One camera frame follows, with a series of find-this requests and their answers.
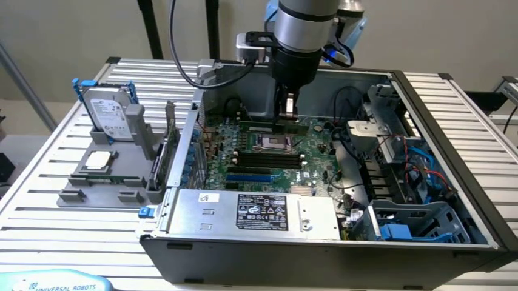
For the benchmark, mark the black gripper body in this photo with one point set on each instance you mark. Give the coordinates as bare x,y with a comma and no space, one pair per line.
293,66

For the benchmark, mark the green RAM stick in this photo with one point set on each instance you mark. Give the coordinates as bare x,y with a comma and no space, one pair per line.
259,125

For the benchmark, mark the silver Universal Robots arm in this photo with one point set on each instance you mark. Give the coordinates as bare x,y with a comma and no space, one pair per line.
301,24

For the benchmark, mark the black RAM slot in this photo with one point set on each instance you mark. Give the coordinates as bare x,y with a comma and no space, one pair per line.
269,155
269,152
269,163
269,159

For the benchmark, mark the grey case fan housing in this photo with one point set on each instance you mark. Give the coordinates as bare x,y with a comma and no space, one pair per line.
243,91

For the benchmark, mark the metal CPU socket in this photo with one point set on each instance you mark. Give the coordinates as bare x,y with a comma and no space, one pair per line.
273,141

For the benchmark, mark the black expansion slot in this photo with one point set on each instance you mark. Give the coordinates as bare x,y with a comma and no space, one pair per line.
249,170

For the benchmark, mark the black stand pole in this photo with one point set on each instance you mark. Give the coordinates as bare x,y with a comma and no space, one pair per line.
150,27
213,27

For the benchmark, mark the metal drive cage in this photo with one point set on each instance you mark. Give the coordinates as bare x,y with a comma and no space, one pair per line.
385,127

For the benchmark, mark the green Dell motherboard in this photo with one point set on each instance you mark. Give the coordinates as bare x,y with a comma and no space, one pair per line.
283,179

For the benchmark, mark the blue expansion slot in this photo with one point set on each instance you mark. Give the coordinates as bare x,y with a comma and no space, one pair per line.
247,178

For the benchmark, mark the silver power supply unit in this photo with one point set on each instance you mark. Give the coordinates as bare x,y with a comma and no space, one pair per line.
226,212

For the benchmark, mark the grey parts rack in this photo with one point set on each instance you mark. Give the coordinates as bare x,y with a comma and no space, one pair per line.
134,157

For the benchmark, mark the hard disk in blue carrier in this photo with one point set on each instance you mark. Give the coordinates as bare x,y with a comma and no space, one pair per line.
107,115

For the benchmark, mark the black box on side table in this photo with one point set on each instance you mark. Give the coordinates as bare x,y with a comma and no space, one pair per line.
485,101

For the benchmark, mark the silver CPU chip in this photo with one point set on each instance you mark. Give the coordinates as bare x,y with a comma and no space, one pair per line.
99,159

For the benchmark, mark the blue case latch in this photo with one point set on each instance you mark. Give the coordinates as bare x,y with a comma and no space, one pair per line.
146,212

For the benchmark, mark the grey disk bay cage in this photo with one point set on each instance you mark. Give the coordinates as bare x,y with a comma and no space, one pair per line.
417,224

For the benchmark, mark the black open PC case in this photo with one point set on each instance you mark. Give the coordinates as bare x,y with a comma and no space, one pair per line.
307,260

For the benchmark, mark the grey metal pole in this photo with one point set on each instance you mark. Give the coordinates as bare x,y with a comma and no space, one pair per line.
28,88

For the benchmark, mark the blue Universal Robots pendant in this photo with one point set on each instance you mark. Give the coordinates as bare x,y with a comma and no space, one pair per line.
48,282

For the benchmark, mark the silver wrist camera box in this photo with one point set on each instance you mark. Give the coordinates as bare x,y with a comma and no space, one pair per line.
250,48

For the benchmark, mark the graphics card with metal bracket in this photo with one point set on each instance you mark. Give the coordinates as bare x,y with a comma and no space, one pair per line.
163,151

